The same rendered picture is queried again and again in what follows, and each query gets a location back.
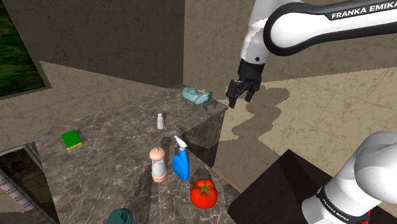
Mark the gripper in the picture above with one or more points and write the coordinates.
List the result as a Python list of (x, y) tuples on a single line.
[(250, 72)]

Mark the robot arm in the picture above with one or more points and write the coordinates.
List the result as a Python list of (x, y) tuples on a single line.
[(297, 29)]

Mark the pale teal figure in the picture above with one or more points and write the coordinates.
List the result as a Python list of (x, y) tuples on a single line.
[(195, 94)]

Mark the small white shaker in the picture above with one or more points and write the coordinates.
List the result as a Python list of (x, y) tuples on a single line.
[(160, 121)]

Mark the blue spray bottle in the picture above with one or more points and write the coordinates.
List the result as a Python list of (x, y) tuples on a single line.
[(181, 163)]

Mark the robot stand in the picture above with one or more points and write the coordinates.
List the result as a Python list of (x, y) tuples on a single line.
[(273, 192)]

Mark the red tomato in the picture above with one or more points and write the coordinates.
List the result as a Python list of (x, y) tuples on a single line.
[(203, 193)]

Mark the pink grinder with clear middle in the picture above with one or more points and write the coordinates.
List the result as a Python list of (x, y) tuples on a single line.
[(158, 165)]

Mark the dark teal rounded object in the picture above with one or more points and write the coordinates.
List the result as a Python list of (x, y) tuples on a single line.
[(120, 216)]

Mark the green and yellow sponge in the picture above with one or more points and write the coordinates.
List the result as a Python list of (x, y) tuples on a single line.
[(71, 139)]

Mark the green wall picture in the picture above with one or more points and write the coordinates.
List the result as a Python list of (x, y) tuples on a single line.
[(15, 59)]

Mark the dark appliance with grey frame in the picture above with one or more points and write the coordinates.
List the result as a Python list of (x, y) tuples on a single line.
[(23, 183)]

